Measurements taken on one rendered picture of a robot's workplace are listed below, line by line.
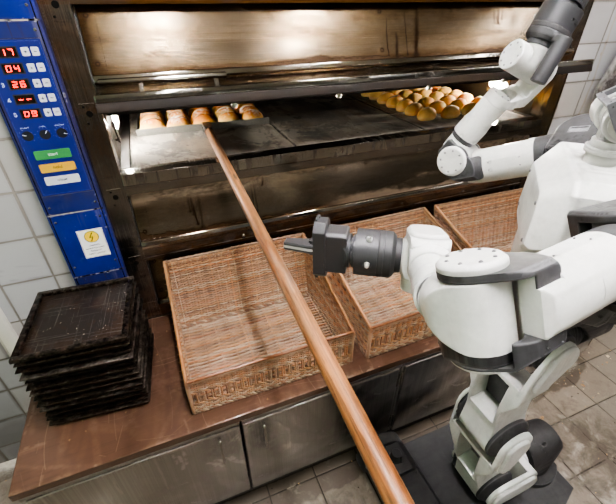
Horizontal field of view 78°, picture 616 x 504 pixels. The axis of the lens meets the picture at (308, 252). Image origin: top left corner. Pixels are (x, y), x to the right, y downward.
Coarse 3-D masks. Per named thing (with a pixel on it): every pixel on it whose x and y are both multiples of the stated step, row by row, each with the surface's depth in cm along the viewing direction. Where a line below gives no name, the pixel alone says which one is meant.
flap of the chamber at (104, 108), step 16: (400, 80) 122; (416, 80) 124; (432, 80) 126; (448, 80) 128; (464, 80) 131; (480, 80) 133; (192, 96) 102; (208, 96) 103; (224, 96) 104; (240, 96) 106; (256, 96) 107; (272, 96) 109; (288, 96) 111; (304, 96) 113; (112, 112) 96
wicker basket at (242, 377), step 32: (192, 256) 140; (224, 256) 144; (256, 256) 149; (288, 256) 154; (224, 288) 148; (256, 288) 153; (320, 288) 146; (192, 320) 147; (224, 320) 149; (256, 320) 149; (288, 320) 149; (320, 320) 149; (192, 352) 135; (224, 352) 135; (256, 352) 136; (288, 352) 117; (352, 352) 130; (192, 384) 109; (224, 384) 114; (256, 384) 120
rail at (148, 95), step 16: (560, 64) 144; (576, 64) 146; (304, 80) 111; (320, 80) 113; (336, 80) 114; (352, 80) 116; (368, 80) 118; (384, 80) 120; (96, 96) 94; (112, 96) 95; (128, 96) 96; (144, 96) 97; (160, 96) 99; (176, 96) 100
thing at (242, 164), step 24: (504, 120) 172; (528, 120) 172; (312, 144) 144; (336, 144) 144; (360, 144) 145; (384, 144) 149; (408, 144) 154; (144, 168) 124; (168, 168) 124; (192, 168) 126; (216, 168) 129; (240, 168) 132
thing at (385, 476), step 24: (216, 144) 134; (240, 192) 102; (264, 240) 82; (288, 288) 69; (312, 336) 60; (336, 360) 56; (336, 384) 52; (360, 408) 49; (360, 432) 47; (384, 456) 44; (384, 480) 42
